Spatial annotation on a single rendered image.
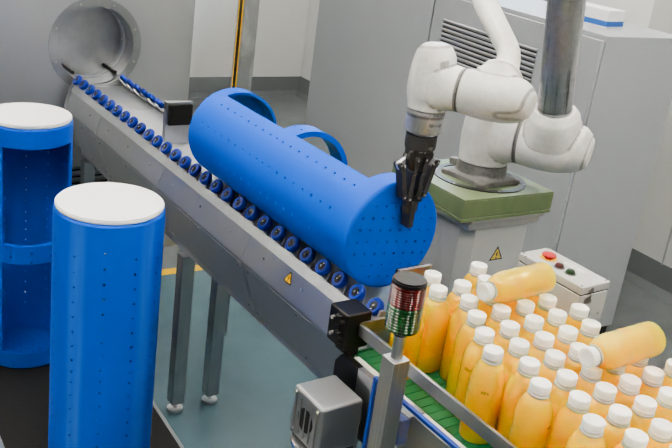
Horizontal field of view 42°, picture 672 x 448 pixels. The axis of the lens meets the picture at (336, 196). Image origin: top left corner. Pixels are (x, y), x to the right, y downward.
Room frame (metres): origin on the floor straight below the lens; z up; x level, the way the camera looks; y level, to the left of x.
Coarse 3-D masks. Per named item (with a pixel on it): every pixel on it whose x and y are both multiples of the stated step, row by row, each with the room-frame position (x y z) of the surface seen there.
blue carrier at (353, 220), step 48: (240, 96) 2.70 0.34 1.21; (192, 144) 2.58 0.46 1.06; (240, 144) 2.37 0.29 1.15; (288, 144) 2.25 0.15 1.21; (336, 144) 2.37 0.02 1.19; (240, 192) 2.38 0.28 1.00; (288, 192) 2.13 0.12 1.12; (336, 192) 2.01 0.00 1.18; (384, 192) 1.96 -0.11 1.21; (336, 240) 1.94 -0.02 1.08; (384, 240) 1.98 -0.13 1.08
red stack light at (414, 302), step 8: (392, 288) 1.39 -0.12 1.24; (400, 288) 1.37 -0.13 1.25; (424, 288) 1.39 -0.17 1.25; (392, 296) 1.38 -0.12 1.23; (400, 296) 1.37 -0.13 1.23; (408, 296) 1.37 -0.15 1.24; (416, 296) 1.37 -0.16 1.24; (424, 296) 1.39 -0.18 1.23; (392, 304) 1.38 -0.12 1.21; (400, 304) 1.37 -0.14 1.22; (408, 304) 1.37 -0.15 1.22; (416, 304) 1.37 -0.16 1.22
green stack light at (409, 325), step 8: (392, 312) 1.38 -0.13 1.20; (400, 312) 1.37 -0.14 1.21; (408, 312) 1.37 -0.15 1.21; (416, 312) 1.37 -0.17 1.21; (392, 320) 1.38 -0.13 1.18; (400, 320) 1.37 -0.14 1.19; (408, 320) 1.37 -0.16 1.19; (416, 320) 1.38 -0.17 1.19; (392, 328) 1.37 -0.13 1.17; (400, 328) 1.37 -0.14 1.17; (408, 328) 1.37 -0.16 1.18; (416, 328) 1.38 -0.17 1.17; (408, 336) 1.37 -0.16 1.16
